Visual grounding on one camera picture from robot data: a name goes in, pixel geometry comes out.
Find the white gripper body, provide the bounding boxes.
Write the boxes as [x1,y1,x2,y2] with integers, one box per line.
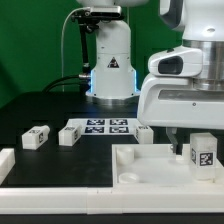
[137,74,224,130]

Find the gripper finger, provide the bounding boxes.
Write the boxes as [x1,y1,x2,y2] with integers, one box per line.
[166,127,178,153]

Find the white square tabletop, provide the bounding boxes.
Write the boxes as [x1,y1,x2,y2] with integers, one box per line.
[112,144,224,187]

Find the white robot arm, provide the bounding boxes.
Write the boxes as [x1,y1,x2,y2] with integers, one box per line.
[137,0,224,142]

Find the white sheet with markers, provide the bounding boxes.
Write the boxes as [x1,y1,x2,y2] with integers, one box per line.
[67,118,140,135]

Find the white U-shaped fence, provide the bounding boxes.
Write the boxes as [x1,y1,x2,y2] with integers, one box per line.
[0,146,224,216]

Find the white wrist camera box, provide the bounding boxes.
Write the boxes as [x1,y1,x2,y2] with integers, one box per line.
[148,46,203,77]

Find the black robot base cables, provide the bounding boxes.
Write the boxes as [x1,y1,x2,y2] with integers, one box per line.
[41,73,92,93]

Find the black camera on stand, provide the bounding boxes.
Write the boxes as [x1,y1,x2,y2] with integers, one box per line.
[71,6,123,73]

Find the white camera cable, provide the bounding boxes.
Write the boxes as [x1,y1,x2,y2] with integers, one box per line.
[60,7,91,93]

